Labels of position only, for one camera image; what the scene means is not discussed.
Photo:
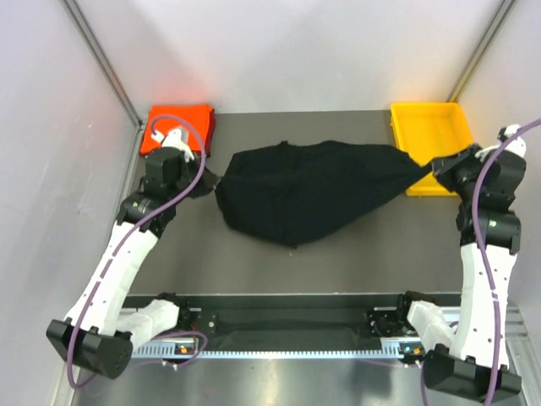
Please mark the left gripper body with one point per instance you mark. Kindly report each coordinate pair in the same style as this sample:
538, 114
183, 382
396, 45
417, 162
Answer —
203, 189

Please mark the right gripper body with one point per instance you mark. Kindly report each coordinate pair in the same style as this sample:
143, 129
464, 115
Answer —
460, 178

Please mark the black t-shirt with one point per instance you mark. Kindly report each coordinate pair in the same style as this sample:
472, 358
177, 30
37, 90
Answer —
296, 194

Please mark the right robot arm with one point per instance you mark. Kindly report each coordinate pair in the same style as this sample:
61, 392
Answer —
469, 360

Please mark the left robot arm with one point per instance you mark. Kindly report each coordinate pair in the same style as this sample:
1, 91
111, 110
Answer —
94, 335

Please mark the yellow plastic tray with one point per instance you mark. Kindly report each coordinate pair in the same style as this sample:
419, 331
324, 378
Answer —
425, 130

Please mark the red folded t-shirt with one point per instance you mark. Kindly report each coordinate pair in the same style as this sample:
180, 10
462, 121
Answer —
210, 131

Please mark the orange folded t-shirt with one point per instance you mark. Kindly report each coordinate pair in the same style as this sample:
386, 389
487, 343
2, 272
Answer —
165, 117

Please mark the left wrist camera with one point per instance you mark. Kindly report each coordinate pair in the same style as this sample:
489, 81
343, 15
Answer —
177, 138

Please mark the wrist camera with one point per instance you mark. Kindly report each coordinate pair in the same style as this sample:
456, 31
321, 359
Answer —
177, 138
511, 137

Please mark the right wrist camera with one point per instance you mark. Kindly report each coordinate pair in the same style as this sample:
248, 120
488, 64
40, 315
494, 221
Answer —
511, 137

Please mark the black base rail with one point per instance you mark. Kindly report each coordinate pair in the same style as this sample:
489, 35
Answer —
295, 321

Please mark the right aluminium frame post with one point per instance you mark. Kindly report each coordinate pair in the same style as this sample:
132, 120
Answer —
496, 21

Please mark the aluminium frame post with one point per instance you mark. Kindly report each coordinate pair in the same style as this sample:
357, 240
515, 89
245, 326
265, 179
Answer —
87, 34
496, 21

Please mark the grey slotted cable duct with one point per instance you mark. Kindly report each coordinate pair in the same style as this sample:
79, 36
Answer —
392, 348

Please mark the left aluminium frame post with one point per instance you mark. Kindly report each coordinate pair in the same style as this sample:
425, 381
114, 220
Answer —
87, 34

